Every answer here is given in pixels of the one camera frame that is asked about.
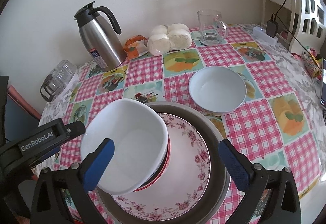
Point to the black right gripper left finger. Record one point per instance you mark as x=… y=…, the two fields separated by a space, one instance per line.
x=49 y=205

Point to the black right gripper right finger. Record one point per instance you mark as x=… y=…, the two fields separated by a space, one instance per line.
x=283 y=205

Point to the white square bowl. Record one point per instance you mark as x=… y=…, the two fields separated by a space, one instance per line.
x=140 y=140

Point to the floral pink ceramic plate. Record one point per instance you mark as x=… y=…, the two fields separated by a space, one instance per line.
x=183 y=182

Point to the pale blue round bowl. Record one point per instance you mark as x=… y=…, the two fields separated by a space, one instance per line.
x=217 y=89

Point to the clear drinking glass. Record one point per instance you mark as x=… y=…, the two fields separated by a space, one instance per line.
x=64 y=72

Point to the patchwork checkered tablecloth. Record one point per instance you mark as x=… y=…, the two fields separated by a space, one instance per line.
x=309 y=177

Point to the steel thermos jug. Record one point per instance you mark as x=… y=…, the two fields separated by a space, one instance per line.
x=99 y=32

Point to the smartphone with lit screen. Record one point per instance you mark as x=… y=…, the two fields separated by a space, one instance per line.
x=323 y=86

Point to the colourful candy roll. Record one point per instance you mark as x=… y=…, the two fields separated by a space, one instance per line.
x=310 y=65

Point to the orange snack packet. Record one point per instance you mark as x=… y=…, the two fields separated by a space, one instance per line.
x=136 y=46

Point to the bag of white buns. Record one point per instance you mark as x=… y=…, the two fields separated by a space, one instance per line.
x=163 y=39

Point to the white power strip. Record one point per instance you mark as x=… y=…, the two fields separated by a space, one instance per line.
x=260 y=33

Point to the white lattice chair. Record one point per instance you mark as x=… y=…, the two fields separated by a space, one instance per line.
x=310 y=31

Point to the black charger plug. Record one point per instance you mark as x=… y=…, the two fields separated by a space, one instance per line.
x=272 y=26

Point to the clear glass mug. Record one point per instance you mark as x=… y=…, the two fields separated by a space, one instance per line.
x=213 y=30

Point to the glass teapot black handle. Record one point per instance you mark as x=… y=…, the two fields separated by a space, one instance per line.
x=51 y=88

